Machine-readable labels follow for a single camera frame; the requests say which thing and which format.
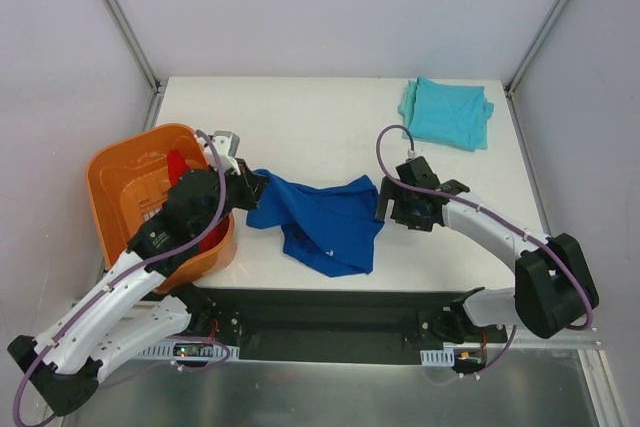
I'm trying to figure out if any aluminium frame post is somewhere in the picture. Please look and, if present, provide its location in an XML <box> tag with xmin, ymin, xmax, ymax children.
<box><xmin>74</xmin><ymin>0</ymin><xmax>169</xmax><ymax>94</ymax></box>
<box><xmin>503</xmin><ymin>0</ymin><xmax>606</xmax><ymax>96</ymax></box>

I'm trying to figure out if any right aluminium frame post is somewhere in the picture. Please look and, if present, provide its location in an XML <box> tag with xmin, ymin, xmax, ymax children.
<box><xmin>503</xmin><ymin>0</ymin><xmax>606</xmax><ymax>96</ymax></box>

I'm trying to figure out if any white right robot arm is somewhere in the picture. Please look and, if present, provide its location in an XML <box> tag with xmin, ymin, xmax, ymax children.
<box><xmin>376</xmin><ymin>157</ymin><xmax>599</xmax><ymax>343</ymax></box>

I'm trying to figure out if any blue printed t-shirt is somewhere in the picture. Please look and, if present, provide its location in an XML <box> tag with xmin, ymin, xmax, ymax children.
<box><xmin>246</xmin><ymin>169</ymin><xmax>384</xmax><ymax>278</ymax></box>

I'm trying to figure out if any white cable duct left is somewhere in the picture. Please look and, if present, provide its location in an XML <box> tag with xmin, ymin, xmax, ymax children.
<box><xmin>135</xmin><ymin>339</ymin><xmax>240</xmax><ymax>363</ymax></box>

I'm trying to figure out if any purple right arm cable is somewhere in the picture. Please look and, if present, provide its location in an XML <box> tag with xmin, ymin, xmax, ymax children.
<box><xmin>375</xmin><ymin>125</ymin><xmax>596</xmax><ymax>331</ymax></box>

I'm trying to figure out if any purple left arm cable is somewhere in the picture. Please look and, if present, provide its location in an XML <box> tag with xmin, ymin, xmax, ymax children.
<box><xmin>12</xmin><ymin>128</ymin><xmax>229</xmax><ymax>426</ymax></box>

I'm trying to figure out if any orange plastic basket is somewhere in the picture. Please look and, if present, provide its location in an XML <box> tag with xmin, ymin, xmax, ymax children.
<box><xmin>86</xmin><ymin>124</ymin><xmax>238</xmax><ymax>276</ymax></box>

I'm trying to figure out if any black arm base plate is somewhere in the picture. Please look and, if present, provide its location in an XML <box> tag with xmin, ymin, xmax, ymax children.
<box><xmin>173</xmin><ymin>284</ymin><xmax>507</xmax><ymax>365</ymax></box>

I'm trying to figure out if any aluminium front rail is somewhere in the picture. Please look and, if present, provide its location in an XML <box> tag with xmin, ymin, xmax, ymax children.
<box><xmin>511</xmin><ymin>328</ymin><xmax>604</xmax><ymax>350</ymax></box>

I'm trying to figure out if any white cable duct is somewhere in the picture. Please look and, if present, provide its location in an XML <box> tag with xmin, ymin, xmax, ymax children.
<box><xmin>135</xmin><ymin>339</ymin><xmax>240</xmax><ymax>363</ymax></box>
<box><xmin>420</xmin><ymin>348</ymin><xmax>455</xmax><ymax>368</ymax></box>

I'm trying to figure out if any white cable duct right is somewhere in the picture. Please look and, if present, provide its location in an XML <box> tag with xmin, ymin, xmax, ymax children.
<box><xmin>420</xmin><ymin>348</ymin><xmax>455</xmax><ymax>368</ymax></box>

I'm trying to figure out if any folded teal t-shirt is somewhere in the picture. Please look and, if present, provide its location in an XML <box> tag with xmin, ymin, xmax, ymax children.
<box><xmin>398</xmin><ymin>77</ymin><xmax>494</xmax><ymax>152</ymax></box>

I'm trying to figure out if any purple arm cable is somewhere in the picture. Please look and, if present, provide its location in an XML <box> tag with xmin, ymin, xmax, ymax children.
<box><xmin>375</xmin><ymin>125</ymin><xmax>596</xmax><ymax>331</ymax></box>
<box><xmin>12</xmin><ymin>128</ymin><xmax>229</xmax><ymax>426</ymax></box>

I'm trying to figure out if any left aluminium frame post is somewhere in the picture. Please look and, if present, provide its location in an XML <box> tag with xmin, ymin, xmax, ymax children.
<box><xmin>74</xmin><ymin>0</ymin><xmax>169</xmax><ymax>94</ymax></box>

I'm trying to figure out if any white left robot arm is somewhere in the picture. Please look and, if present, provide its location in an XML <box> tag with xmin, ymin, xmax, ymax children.
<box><xmin>7</xmin><ymin>161</ymin><xmax>269</xmax><ymax>417</ymax></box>

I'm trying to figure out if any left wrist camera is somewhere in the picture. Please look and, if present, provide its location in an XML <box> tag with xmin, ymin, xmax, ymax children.
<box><xmin>210</xmin><ymin>130</ymin><xmax>240</xmax><ymax>157</ymax></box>

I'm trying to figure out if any red t-shirt in basket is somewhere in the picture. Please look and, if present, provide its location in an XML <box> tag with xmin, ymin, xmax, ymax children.
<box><xmin>167</xmin><ymin>150</ymin><xmax>230</xmax><ymax>254</ymax></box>

